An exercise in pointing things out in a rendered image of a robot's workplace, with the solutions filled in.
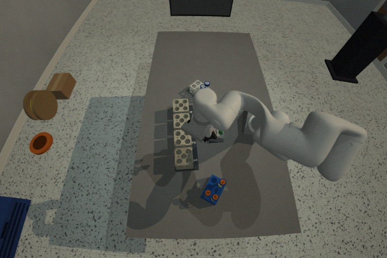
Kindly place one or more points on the blue tube rack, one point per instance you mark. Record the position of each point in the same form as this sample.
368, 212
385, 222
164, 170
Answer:
215, 189

